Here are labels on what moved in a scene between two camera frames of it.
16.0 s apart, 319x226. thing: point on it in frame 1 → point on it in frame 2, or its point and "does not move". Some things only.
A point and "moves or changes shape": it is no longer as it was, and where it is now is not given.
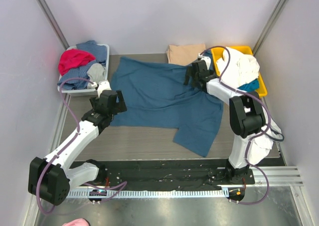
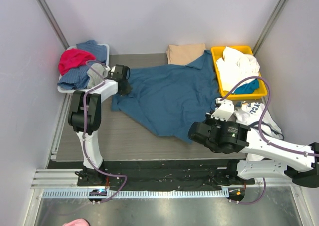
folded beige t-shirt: x=184 y=54 does not move
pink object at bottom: x=78 y=222 does not move
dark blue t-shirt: x=155 y=96 moves or changes shape
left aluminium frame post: x=50 y=16 does not move
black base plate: x=169 y=174 does not move
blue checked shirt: x=77 y=78 does not move
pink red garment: x=72 y=58 does not move
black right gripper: x=190 y=74 → x=195 y=132
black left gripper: x=119 y=102 → x=125 y=88
